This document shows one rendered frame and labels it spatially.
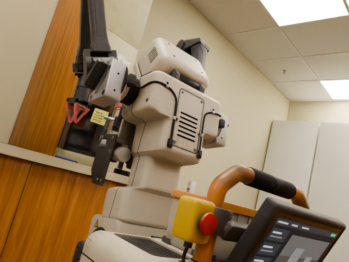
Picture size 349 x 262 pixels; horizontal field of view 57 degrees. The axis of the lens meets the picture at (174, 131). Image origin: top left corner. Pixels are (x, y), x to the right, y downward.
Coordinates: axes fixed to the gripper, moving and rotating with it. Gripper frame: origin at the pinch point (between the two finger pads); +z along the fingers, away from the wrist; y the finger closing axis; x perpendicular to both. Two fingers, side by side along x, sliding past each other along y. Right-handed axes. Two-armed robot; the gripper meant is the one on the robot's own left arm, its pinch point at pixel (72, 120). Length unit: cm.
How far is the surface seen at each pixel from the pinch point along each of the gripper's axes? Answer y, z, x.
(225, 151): 74, -45, -230
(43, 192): 6.4, 30.9, -1.2
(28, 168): 6.3, 23.0, 8.2
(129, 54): 32, -56, -40
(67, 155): 33.1, 12.3, -21.7
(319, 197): -2, -23, -325
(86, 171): 3.2, 18.3, -15.8
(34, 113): 52, -5, -6
